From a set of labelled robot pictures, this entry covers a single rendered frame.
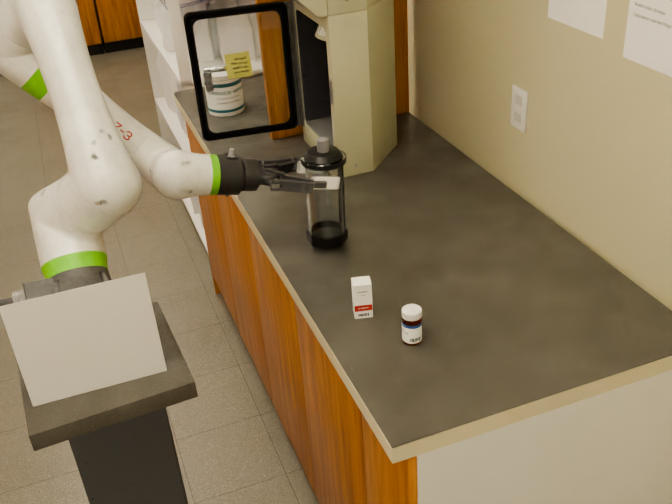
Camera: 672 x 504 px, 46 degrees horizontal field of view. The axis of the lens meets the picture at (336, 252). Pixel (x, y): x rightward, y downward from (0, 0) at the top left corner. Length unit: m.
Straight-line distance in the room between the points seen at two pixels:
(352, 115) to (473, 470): 1.10
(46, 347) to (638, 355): 1.14
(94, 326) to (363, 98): 1.06
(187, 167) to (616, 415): 1.02
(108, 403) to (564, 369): 0.89
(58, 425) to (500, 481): 0.85
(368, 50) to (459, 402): 1.08
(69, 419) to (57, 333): 0.17
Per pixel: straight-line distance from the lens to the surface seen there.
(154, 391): 1.62
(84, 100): 1.60
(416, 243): 1.98
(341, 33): 2.18
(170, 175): 1.75
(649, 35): 1.76
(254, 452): 2.79
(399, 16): 2.66
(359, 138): 2.29
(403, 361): 1.61
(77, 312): 1.56
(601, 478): 1.82
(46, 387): 1.65
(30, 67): 1.82
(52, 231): 1.64
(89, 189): 1.53
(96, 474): 1.79
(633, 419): 1.75
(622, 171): 1.88
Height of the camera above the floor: 1.96
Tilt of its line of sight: 31 degrees down
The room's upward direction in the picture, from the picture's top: 4 degrees counter-clockwise
